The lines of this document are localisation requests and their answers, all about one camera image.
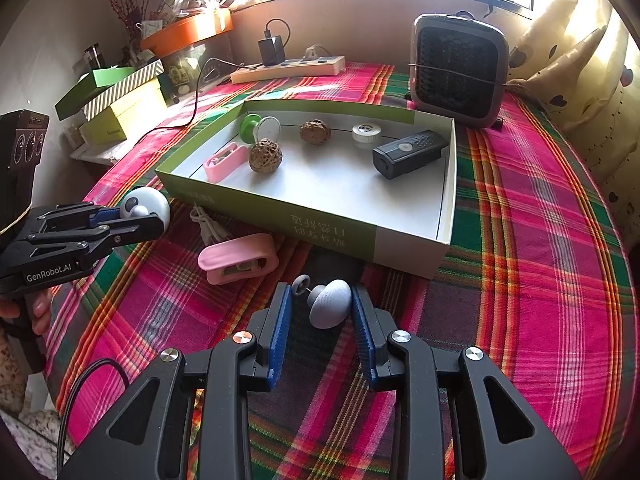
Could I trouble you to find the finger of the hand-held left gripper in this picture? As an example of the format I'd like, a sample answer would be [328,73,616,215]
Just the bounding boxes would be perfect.
[30,202,133,232]
[22,215,166,252]

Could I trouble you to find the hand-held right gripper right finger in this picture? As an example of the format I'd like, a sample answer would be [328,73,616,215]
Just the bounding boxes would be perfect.
[350,284,583,480]

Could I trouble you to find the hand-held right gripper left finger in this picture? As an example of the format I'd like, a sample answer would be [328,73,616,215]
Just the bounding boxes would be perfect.
[57,282,293,480]

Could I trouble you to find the white and blue suction hook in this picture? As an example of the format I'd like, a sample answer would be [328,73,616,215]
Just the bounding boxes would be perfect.
[119,186,172,226]

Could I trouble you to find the white and green cardboard box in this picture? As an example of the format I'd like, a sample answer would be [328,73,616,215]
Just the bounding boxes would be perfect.
[155,99,458,280]

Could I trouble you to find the green and white suction hook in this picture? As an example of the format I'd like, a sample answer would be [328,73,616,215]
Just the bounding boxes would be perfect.
[239,112,282,145]

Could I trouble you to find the black wireless doorbell button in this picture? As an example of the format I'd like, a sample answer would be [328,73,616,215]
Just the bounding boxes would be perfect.
[372,129,449,180]

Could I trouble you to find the person's left hand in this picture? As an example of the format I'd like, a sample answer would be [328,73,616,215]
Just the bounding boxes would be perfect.
[0,287,53,336]

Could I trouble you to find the pink case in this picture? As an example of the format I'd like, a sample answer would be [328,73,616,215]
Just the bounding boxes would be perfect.
[198,233,280,285]
[204,142,249,183]

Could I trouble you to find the brown walnut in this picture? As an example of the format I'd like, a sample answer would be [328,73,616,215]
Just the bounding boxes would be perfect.
[299,119,332,146]
[249,140,284,174]

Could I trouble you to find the glass tank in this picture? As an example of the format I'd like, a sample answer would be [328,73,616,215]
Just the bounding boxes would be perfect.
[162,42,233,96]

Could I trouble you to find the red flower branches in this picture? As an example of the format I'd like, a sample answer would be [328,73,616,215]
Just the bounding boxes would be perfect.
[90,0,146,43]

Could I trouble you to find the white round plastic cap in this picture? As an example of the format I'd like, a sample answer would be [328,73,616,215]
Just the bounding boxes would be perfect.
[351,122,382,150]

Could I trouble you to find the orange tray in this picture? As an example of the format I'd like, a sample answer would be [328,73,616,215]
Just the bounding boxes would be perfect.
[140,8,233,53]

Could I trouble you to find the white power strip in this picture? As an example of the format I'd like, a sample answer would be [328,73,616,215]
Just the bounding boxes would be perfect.
[230,55,347,85]

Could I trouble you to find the black charger adapter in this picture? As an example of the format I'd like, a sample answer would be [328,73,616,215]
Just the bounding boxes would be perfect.
[258,36,287,67]

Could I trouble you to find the grey portable heater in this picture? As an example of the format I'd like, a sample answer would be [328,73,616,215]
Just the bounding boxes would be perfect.
[409,11,510,130]

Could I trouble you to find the cream heart-print curtain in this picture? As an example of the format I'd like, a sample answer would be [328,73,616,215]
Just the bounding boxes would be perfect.
[505,0,640,241]

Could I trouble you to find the white cable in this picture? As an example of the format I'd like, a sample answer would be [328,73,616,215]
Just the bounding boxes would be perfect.
[190,204,231,246]

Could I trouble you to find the black cable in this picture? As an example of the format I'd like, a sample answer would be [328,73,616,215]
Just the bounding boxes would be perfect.
[120,19,291,146]
[57,362,131,466]

